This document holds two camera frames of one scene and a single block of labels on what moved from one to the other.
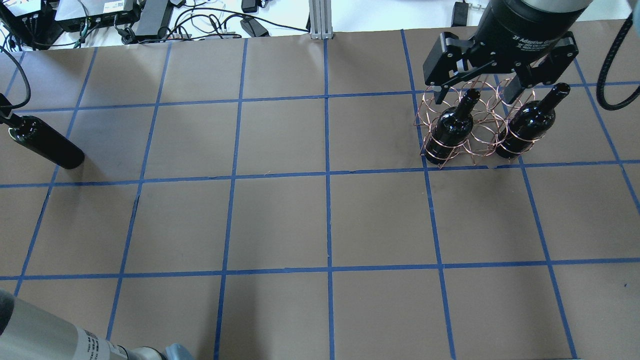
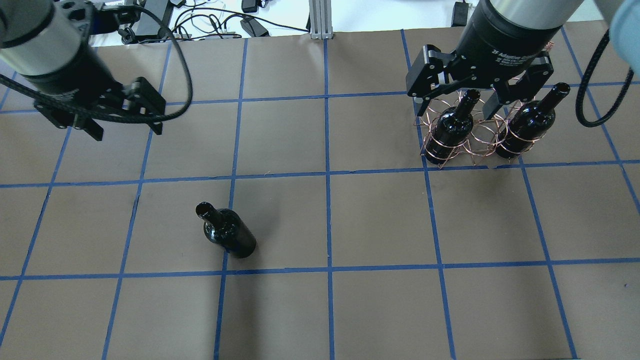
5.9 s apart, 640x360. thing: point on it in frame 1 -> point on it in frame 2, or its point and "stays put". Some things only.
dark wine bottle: [38, 136] -> [225, 227]
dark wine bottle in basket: [452, 127] stays put
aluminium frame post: [320, 12] stays put
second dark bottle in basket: [531, 120] stays put
